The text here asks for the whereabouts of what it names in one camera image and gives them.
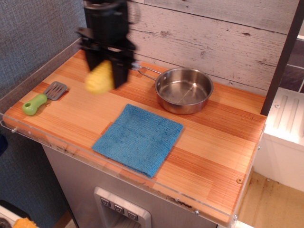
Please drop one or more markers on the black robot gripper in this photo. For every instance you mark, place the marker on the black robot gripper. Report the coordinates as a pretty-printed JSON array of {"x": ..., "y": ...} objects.
[{"x": 105, "y": 38}]

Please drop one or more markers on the yellow plastic corn cob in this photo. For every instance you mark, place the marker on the yellow plastic corn cob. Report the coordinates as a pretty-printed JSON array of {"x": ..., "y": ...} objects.
[{"x": 100, "y": 80}]

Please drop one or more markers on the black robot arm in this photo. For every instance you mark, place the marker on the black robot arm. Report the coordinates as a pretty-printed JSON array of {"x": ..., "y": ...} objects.
[{"x": 107, "y": 3}]

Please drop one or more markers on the blue folded cloth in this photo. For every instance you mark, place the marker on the blue folded cloth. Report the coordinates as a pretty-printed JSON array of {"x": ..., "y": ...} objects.
[{"x": 139, "y": 140}]

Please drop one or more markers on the small steel saucepan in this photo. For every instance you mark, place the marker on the small steel saucepan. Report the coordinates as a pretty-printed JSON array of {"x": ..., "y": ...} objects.
[{"x": 180, "y": 90}]

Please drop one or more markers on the clear acrylic edge guard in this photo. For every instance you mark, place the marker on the clear acrylic edge guard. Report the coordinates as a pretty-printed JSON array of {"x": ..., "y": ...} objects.
[{"x": 206, "y": 170}]

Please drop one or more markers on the grey toy fridge cabinet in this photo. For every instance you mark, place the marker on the grey toy fridge cabinet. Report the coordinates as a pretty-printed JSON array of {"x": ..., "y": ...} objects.
[{"x": 78, "y": 181}]

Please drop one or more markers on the silver dispenser panel with buttons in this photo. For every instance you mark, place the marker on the silver dispenser panel with buttons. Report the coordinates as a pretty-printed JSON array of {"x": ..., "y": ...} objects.
[{"x": 116, "y": 212}]

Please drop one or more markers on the orange object bottom left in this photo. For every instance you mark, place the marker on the orange object bottom left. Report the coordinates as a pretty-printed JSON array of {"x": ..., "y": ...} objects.
[{"x": 24, "y": 223}]

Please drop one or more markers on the white toy sink unit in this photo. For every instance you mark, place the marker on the white toy sink unit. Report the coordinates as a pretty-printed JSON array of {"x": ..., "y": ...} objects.
[{"x": 280, "y": 155}]

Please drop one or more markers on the green handled grey spatula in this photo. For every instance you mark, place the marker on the green handled grey spatula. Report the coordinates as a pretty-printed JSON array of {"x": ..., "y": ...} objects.
[{"x": 53, "y": 92}]

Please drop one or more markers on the dark right shelf post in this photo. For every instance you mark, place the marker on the dark right shelf post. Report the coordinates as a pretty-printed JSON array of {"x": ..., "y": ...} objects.
[{"x": 285, "y": 55}]

